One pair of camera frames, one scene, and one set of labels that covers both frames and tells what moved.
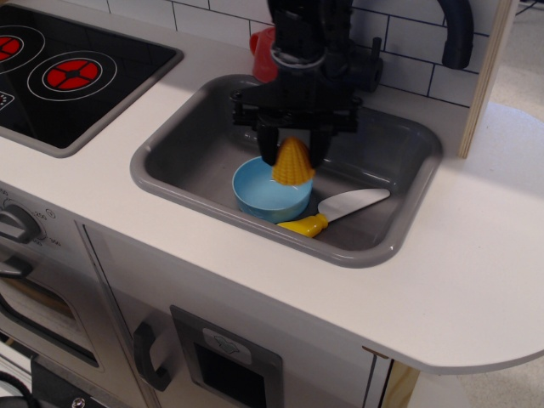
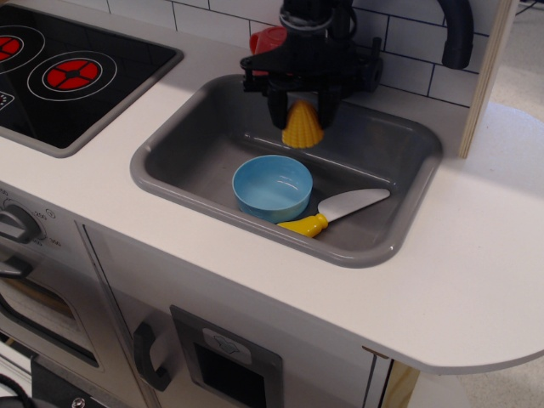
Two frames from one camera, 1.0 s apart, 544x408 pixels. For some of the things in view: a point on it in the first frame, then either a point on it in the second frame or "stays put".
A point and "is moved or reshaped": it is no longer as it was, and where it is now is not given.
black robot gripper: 302,98 -> 318,52
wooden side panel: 488,74 stays put
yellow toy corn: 292,166 is moved or reshaped
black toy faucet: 366,73 stays put
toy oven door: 54,308 stays put
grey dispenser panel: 227,367 stays put
